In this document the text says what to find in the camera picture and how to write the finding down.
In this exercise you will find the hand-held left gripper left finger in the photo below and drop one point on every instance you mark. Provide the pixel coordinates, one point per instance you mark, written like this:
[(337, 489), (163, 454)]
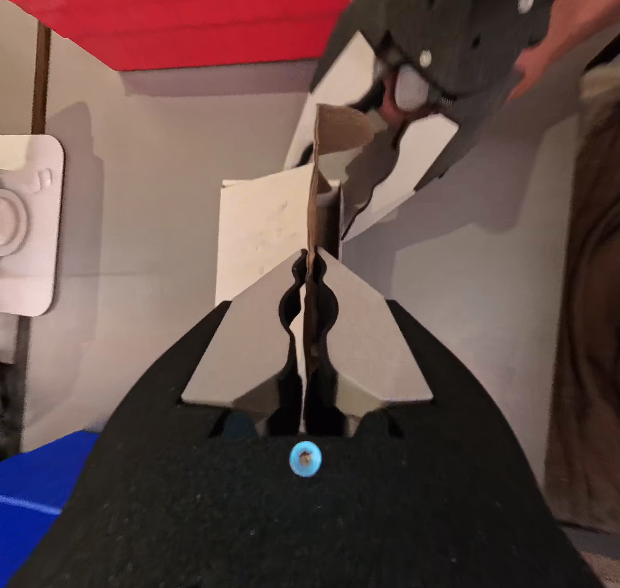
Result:
[(242, 346)]

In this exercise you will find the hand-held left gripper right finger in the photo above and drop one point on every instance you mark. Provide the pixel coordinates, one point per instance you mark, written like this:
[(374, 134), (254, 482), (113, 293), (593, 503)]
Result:
[(373, 351)]

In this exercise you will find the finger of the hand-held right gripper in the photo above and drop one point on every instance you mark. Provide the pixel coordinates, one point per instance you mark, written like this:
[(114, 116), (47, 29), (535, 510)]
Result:
[(416, 152), (339, 75)]

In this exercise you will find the white cardboard box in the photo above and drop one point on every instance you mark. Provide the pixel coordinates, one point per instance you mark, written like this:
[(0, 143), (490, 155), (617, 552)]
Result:
[(261, 230)]

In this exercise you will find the red plastic bin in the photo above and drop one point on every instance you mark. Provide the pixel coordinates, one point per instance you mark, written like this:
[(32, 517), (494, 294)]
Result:
[(193, 17)]

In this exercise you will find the grey desk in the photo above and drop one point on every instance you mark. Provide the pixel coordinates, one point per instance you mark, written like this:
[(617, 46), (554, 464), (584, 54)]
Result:
[(145, 210)]

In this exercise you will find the white desk mat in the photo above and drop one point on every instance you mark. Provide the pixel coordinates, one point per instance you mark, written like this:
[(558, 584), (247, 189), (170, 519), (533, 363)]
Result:
[(43, 268)]

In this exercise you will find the person's right hand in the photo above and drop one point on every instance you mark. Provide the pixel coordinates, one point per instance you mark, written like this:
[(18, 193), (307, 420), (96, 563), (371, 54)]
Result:
[(586, 7)]

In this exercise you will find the brown garment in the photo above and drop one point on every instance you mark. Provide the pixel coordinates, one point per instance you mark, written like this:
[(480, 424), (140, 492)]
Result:
[(591, 307)]

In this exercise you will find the large blue plastic bin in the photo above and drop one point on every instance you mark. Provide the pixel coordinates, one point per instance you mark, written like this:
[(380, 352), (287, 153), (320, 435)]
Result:
[(29, 476)]

